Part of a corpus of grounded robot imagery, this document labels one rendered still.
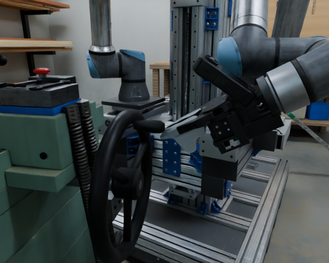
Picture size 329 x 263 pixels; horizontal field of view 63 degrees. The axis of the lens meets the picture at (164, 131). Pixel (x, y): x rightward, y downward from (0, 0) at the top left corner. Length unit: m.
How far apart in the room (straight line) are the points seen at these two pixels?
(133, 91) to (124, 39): 2.87
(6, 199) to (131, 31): 3.66
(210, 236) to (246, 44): 1.02
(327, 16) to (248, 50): 3.37
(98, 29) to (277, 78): 0.88
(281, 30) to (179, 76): 0.49
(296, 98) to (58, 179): 0.39
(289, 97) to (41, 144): 0.39
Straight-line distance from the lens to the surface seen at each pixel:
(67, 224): 0.72
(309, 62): 0.45
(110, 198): 0.86
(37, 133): 0.47
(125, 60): 1.24
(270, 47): 0.54
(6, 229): 0.55
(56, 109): 0.46
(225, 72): 0.46
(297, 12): 0.93
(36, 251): 0.64
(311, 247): 1.81
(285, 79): 0.44
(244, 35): 0.55
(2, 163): 0.51
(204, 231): 1.40
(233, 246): 1.34
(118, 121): 0.45
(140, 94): 1.25
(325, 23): 3.88
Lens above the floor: 1.07
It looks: 18 degrees down
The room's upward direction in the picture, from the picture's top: straight up
